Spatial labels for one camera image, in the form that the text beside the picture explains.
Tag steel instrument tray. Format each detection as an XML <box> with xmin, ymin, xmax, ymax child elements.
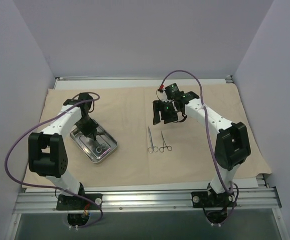
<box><xmin>70</xmin><ymin>125</ymin><xmax>118</xmax><ymax>164</ymax></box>

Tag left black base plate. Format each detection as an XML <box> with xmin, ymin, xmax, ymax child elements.
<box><xmin>56</xmin><ymin>193</ymin><xmax>103</xmax><ymax>211</ymax></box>

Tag steel surgical scissors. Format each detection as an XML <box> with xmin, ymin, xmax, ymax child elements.
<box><xmin>147</xmin><ymin>127</ymin><xmax>158</xmax><ymax>154</ymax></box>

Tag right side aluminium rail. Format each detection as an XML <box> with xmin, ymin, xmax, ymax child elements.
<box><xmin>225</xmin><ymin>75</ymin><xmax>271</xmax><ymax>188</ymax></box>

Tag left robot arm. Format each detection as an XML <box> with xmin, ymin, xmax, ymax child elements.
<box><xmin>28</xmin><ymin>92</ymin><xmax>100</xmax><ymax>210</ymax></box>

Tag aluminium rail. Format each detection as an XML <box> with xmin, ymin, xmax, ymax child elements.
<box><xmin>55</xmin><ymin>75</ymin><xmax>233</xmax><ymax>81</ymax></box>
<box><xmin>14</xmin><ymin>188</ymin><xmax>282</xmax><ymax>214</ymax></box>
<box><xmin>225</xmin><ymin>75</ymin><xmax>271</xmax><ymax>188</ymax></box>

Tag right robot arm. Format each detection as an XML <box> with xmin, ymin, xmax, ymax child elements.
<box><xmin>153</xmin><ymin>83</ymin><xmax>251</xmax><ymax>207</ymax></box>

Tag front aluminium rail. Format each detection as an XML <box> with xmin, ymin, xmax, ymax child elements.
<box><xmin>14</xmin><ymin>188</ymin><xmax>282</xmax><ymax>214</ymax></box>

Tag back aluminium rail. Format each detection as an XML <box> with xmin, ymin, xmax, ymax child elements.
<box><xmin>55</xmin><ymin>75</ymin><xmax>233</xmax><ymax>81</ymax></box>

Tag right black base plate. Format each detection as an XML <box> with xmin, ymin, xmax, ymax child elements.
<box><xmin>191</xmin><ymin>191</ymin><xmax>237</xmax><ymax>209</ymax></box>

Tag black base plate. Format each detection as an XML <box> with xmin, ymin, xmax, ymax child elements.
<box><xmin>56</xmin><ymin>193</ymin><xmax>103</xmax><ymax>211</ymax></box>
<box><xmin>191</xmin><ymin>191</ymin><xmax>237</xmax><ymax>209</ymax></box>

